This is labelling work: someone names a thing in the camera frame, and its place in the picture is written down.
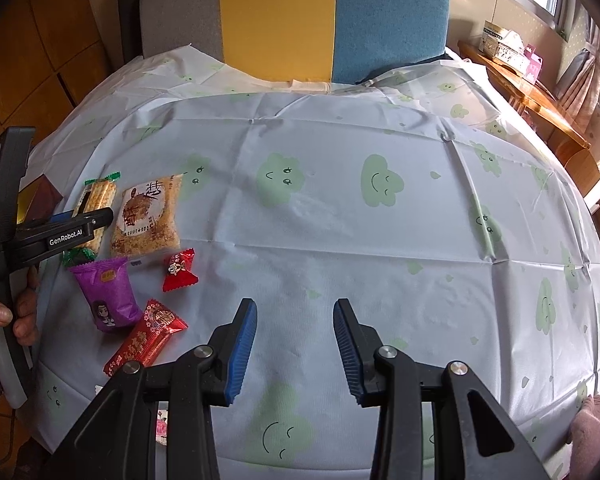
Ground green-edged cracker pack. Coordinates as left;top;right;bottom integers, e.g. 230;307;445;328
60;171;121;267

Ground long red candy packet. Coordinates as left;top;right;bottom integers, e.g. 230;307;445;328
104;299;188;377

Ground purple snack packet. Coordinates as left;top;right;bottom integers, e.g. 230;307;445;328
69;257;143;333

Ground small red candy packet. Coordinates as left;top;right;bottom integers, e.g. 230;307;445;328
162;248;199;292

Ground white pink-flower candy packet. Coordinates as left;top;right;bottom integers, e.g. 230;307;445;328
156;408;169;446

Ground brown crumb pastry packet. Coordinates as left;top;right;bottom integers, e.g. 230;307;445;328
110;174;182;258

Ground person's left hand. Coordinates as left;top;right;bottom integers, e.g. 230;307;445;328
0;266;38;346

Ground gold metal tin box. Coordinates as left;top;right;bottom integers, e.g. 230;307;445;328
17;174;62;224

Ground wooden panel cabinet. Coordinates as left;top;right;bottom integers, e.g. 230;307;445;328
0;0;111;143

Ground white green-cloud tablecloth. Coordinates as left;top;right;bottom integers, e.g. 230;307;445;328
28;47;600;479

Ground pink cloth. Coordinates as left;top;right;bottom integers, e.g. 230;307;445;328
569;396;600;479

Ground wooden side table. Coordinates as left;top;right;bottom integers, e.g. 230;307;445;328
457;40;600;196

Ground boxes on side table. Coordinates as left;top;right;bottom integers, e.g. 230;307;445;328
479;21;543;84

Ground pink patterned right curtain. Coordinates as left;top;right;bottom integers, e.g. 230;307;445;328
555;10;600;130

